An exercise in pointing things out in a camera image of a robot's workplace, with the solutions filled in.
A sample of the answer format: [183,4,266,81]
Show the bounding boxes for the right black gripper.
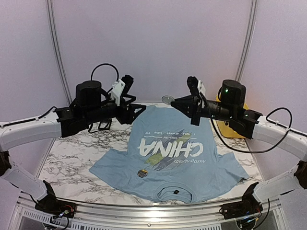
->
[171,94,236,126]

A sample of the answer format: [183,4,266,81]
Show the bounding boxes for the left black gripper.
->
[84,95,147,125]

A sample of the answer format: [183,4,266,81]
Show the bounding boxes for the black brooch box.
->
[97,118,112,131]

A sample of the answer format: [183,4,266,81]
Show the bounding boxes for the light blue printed t-shirt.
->
[90,105,249,203]

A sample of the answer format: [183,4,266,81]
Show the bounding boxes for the white round brooch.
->
[137,169,148,178]

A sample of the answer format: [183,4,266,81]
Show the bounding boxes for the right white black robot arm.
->
[168,77,307,218]

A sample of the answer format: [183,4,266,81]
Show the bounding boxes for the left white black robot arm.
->
[0,75,146,213]

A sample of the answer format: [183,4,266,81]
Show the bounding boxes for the yellow plastic basket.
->
[213,92,245,138]

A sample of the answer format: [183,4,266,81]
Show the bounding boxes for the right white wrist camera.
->
[187,76,206,97]

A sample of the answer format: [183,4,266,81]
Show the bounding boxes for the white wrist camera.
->
[187,76,206,97]
[108,75,134,106]

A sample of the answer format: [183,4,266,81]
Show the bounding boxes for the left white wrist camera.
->
[108,75,134,106]

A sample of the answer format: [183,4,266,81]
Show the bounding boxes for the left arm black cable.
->
[90,63,120,82]

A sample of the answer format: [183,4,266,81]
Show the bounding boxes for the right aluminium wall post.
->
[235,0,259,82]

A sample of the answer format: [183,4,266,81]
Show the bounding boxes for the aluminium wall post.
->
[235,0,259,82]
[46,0,72,104]

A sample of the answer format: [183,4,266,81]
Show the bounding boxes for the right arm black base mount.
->
[219,182,263,219]

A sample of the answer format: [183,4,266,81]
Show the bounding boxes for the left aluminium wall post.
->
[46,0,72,104]

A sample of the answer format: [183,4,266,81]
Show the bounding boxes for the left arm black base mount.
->
[35,180,77,218]

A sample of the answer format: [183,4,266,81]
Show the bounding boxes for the aluminium front frame rail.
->
[8,192,288,230]

